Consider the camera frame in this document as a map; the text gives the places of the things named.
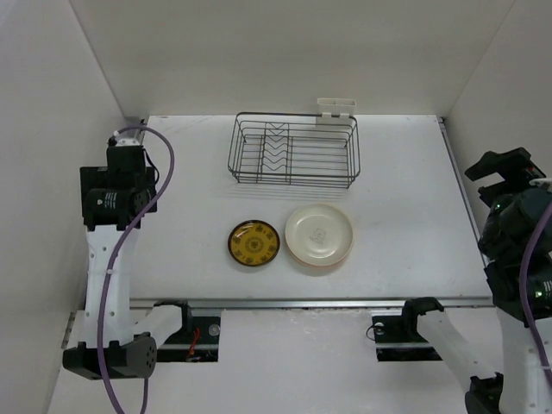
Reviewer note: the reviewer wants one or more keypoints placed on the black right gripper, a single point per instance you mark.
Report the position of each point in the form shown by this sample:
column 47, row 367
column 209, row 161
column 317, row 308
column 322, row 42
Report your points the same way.
column 514, row 165

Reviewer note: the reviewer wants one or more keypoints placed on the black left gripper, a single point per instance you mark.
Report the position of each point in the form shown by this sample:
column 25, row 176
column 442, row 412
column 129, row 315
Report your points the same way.
column 96, row 176

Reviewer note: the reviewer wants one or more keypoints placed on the brown yellow patterned plate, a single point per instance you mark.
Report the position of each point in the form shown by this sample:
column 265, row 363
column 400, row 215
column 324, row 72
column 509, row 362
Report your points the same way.
column 253, row 243

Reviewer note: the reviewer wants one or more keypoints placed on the black wire dish rack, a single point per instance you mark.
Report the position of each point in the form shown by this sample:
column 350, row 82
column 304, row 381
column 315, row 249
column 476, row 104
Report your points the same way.
column 295, row 149

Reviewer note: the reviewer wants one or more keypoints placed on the cream plate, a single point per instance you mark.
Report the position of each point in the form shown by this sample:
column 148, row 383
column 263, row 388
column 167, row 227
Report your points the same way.
column 319, row 235

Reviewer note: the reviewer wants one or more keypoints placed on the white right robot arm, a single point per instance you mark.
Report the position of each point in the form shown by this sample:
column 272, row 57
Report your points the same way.
column 516, row 241

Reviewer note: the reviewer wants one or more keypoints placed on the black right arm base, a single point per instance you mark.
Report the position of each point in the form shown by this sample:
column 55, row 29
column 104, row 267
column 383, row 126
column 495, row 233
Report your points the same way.
column 393, row 343

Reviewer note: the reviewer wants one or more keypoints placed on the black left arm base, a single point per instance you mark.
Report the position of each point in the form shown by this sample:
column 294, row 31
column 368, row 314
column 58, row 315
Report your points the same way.
column 197, row 341

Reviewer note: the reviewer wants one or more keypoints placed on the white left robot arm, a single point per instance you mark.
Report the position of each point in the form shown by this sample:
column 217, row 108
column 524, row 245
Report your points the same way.
column 111, row 344

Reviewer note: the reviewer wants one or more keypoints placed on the white cutlery holder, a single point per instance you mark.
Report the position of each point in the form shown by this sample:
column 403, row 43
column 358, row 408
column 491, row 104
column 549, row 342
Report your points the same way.
column 335, row 111

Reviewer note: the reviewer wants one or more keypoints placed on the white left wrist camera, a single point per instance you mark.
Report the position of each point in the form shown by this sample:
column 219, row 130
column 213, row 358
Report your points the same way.
column 128, row 137

